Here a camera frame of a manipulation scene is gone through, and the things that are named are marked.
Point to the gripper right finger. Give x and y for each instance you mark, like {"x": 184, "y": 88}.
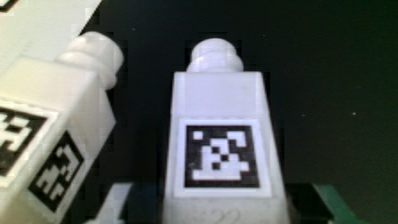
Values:
{"x": 344, "y": 215}

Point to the white table leg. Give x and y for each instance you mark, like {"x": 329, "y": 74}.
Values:
{"x": 56, "y": 125}
{"x": 225, "y": 187}

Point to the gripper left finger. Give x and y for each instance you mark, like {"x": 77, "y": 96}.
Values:
{"x": 109, "y": 213}

